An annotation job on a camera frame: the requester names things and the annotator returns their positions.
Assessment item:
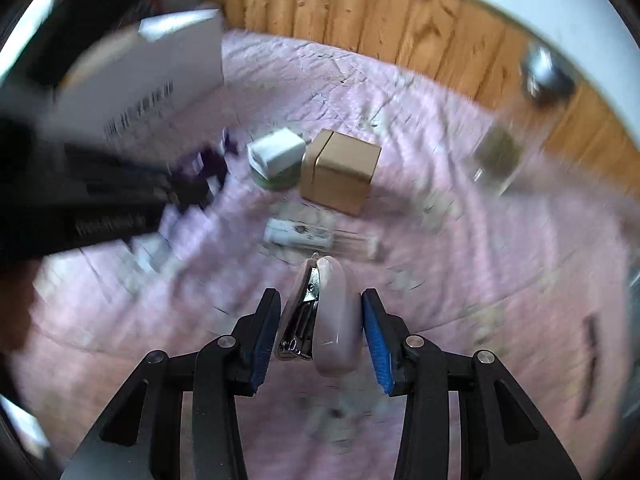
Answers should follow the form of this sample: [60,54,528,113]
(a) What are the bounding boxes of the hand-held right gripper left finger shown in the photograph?
[60,287,282,480]

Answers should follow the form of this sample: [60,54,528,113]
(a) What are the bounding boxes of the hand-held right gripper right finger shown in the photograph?
[361,287,583,480]

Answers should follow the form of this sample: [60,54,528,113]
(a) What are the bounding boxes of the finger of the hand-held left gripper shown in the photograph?
[65,145,211,211]

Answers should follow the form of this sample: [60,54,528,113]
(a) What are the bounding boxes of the pink stapler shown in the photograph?
[272,252,363,378]

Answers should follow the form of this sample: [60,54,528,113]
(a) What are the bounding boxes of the purple action figure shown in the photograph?
[170,130,241,211]

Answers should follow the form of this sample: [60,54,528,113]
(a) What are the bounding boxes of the white cardboard box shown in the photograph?
[45,7,226,141]

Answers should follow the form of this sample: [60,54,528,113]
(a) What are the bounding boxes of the green tape roll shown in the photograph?
[252,170,301,192]

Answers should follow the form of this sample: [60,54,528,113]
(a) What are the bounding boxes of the white charger plug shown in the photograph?
[246,127,307,181]

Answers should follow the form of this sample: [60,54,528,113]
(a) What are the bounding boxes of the clear toothpick holder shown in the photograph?
[262,216,383,261]

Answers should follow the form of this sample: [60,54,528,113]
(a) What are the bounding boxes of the small brown cardboard box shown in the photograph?
[300,128,382,217]

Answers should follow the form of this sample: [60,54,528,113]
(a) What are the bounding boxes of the black eyeglasses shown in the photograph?
[575,317,608,421]

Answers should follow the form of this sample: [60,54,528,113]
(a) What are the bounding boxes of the glass bottle with grey lid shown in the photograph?
[470,45,576,196]

